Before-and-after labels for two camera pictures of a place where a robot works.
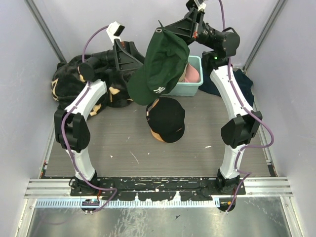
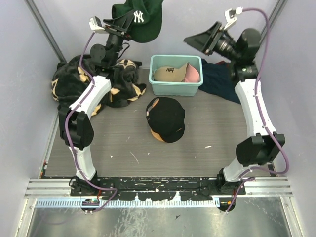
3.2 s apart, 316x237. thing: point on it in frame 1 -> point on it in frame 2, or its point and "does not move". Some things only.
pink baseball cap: (192, 75) does not move
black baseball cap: (167, 118) does not move
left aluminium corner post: (46, 31) does not move
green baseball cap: (158, 73) -> (146, 23)
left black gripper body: (114, 58) -> (118, 35)
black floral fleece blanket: (67, 82) does not move
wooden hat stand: (157, 137) does not move
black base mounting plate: (194, 188) does not move
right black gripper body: (201, 33) -> (217, 42)
